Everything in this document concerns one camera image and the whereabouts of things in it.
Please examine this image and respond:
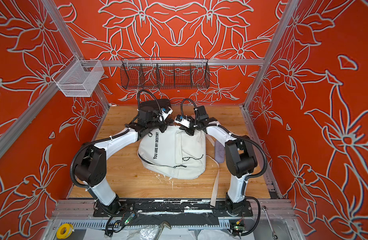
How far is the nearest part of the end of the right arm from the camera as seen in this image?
2.28ft

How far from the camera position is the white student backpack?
839 mm

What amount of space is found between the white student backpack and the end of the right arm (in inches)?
1.3
